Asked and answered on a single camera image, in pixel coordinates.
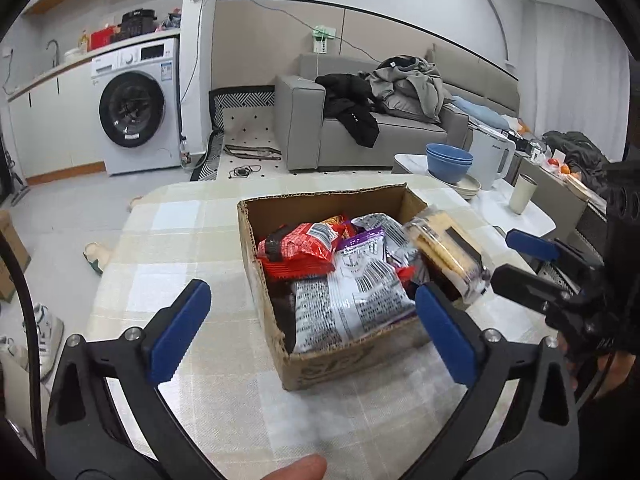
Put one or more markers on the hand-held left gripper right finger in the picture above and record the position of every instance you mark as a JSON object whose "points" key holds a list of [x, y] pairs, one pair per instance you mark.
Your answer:
{"points": [[445, 335]]}

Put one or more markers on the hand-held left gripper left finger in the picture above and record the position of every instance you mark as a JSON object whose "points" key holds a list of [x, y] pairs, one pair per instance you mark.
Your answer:
{"points": [[180, 330]]}

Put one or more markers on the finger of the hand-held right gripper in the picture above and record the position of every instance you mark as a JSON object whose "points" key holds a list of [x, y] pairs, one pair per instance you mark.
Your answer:
{"points": [[530, 244], [520, 282]]}

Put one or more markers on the clear biscuit packet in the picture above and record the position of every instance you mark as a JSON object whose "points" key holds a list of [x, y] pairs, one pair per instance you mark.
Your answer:
{"points": [[440, 245]]}

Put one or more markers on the silver purple snack packet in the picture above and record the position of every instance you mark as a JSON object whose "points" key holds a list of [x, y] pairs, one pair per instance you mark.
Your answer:
{"points": [[315, 320], [380, 225], [370, 285]]}

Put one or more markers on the red black snack packet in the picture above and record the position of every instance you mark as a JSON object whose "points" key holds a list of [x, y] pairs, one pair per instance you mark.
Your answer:
{"points": [[280, 269]]}

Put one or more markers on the brown cardboard box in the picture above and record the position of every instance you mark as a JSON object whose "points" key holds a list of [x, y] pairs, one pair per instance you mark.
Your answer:
{"points": [[320, 370]]}

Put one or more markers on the red noodle packet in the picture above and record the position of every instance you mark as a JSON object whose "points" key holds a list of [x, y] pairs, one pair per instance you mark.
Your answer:
{"points": [[300, 245]]}

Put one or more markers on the red chip bag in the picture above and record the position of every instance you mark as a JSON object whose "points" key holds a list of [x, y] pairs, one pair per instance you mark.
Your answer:
{"points": [[337, 221]]}

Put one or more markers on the person's right forearm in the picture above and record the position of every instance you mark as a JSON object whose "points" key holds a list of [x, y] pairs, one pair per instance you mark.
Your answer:
{"points": [[615, 435]]}

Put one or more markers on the person's right hand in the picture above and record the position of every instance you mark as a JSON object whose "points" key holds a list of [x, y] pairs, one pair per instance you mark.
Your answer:
{"points": [[617, 370]]}

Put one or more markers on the person's left hand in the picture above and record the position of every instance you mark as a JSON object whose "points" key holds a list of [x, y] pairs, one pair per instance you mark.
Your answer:
{"points": [[300, 469]]}

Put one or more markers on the cream cup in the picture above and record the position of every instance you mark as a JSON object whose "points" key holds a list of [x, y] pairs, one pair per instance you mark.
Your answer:
{"points": [[522, 195]]}

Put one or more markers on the beige shallow bowl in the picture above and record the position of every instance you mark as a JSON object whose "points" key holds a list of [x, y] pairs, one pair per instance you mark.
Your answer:
{"points": [[467, 187]]}

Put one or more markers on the white electric kettle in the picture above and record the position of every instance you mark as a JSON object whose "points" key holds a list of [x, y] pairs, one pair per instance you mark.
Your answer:
{"points": [[490, 160]]}

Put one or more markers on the beige checked tablecloth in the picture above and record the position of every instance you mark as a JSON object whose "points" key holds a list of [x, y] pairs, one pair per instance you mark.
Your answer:
{"points": [[175, 230]]}

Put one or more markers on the dark jacket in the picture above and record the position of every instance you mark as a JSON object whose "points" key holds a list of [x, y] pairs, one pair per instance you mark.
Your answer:
{"points": [[575, 152]]}

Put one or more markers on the blue bowl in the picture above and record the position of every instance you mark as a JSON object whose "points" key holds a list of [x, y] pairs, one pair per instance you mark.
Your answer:
{"points": [[450, 170], [449, 151]]}

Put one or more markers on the green beige slipper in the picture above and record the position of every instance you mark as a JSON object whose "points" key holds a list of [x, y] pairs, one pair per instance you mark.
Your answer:
{"points": [[97, 257]]}

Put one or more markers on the white sneaker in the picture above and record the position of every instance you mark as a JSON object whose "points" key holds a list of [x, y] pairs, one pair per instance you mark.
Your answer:
{"points": [[12, 352], [47, 335]]}

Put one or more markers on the light blue pillow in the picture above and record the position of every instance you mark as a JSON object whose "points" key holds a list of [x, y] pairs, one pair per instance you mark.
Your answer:
{"points": [[480, 112]]}

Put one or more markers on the plastic bottle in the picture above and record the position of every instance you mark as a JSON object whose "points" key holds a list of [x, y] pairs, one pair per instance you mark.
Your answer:
{"points": [[186, 152]]}

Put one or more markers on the white curtain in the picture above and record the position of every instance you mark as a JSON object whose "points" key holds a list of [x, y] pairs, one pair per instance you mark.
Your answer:
{"points": [[570, 70]]}

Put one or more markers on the small cardboard box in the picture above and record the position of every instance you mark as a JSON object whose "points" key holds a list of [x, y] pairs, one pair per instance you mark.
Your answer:
{"points": [[12, 260]]}

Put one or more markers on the grey clothes pile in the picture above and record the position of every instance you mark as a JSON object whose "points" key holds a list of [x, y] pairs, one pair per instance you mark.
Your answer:
{"points": [[410, 85]]}

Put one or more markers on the stick vacuum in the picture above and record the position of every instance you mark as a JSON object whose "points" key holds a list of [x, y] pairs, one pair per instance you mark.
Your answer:
{"points": [[15, 180]]}

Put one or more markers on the white washing machine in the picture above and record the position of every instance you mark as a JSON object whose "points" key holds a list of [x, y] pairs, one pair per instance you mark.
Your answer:
{"points": [[135, 110]]}

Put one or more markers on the black jacket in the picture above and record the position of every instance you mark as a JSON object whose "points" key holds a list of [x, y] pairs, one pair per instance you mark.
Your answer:
{"points": [[350, 105]]}

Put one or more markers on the grey sofa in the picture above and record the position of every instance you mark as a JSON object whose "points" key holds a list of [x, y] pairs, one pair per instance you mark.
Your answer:
{"points": [[300, 125]]}

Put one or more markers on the white kitchen base cabinets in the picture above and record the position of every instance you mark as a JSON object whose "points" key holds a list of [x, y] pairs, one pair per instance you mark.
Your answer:
{"points": [[60, 125]]}

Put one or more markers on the black white patterned mat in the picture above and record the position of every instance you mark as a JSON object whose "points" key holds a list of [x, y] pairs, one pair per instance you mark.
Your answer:
{"points": [[240, 100]]}

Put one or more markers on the red box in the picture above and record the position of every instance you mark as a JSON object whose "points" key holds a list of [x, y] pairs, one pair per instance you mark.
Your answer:
{"points": [[105, 39]]}

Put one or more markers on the yellow soap bottle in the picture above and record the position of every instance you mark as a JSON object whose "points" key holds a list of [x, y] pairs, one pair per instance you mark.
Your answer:
{"points": [[83, 42]]}

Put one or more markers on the kitchen faucet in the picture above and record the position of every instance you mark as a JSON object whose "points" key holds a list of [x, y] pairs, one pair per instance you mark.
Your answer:
{"points": [[52, 50]]}

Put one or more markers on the black pressure cooker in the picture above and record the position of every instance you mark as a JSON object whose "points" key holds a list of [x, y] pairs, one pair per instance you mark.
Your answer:
{"points": [[139, 22]]}

